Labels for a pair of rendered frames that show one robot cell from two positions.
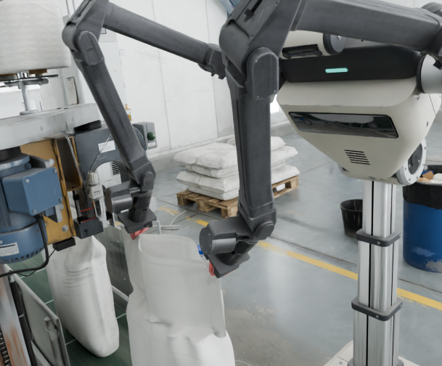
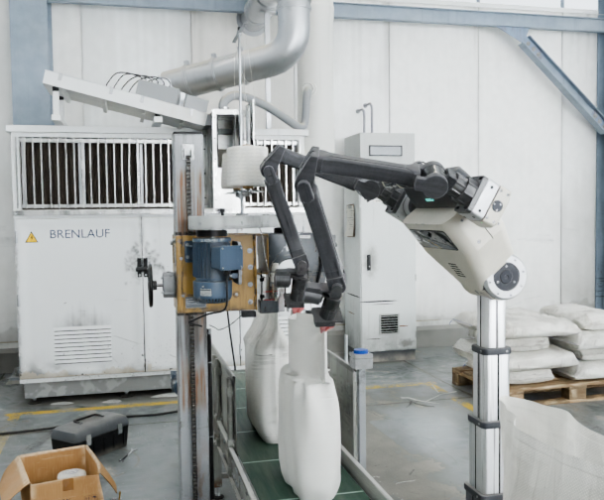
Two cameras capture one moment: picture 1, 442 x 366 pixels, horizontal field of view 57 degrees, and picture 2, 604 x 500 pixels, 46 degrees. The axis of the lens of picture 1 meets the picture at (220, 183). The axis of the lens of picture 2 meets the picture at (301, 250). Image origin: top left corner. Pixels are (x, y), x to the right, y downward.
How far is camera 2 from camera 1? 1.68 m
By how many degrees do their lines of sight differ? 30
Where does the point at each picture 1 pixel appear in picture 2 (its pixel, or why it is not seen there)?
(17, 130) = (225, 219)
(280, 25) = (309, 171)
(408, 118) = (455, 234)
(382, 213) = (485, 325)
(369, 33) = (368, 176)
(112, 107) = (282, 211)
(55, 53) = (257, 177)
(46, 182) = (234, 253)
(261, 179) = (327, 253)
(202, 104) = (539, 260)
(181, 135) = not seen: hidden behind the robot
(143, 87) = not seen: hidden behind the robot
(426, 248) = not seen: outside the picture
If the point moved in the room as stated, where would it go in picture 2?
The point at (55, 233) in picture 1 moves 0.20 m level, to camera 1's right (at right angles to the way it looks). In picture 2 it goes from (243, 303) to (286, 306)
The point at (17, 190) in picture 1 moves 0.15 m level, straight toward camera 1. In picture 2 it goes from (216, 254) to (211, 256)
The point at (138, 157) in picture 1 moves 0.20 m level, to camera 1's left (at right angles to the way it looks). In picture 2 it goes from (297, 249) to (251, 248)
